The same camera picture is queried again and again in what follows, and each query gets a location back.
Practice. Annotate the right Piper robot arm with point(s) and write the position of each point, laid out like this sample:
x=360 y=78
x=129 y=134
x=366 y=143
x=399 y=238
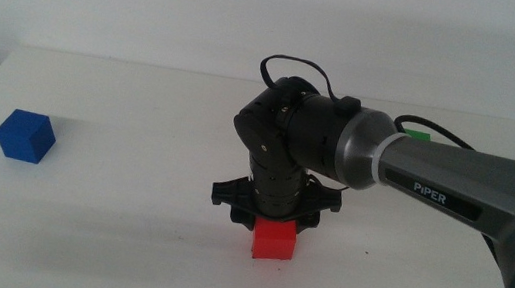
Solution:
x=460 y=177

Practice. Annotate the green cube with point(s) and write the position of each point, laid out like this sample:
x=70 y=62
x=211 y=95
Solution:
x=417 y=135

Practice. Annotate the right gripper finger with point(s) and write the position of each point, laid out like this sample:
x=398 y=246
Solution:
x=307 y=223
x=242 y=218

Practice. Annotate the red cube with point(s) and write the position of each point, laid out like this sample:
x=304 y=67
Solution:
x=274 y=242

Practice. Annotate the blue cube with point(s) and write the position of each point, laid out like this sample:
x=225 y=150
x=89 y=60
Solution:
x=25 y=136

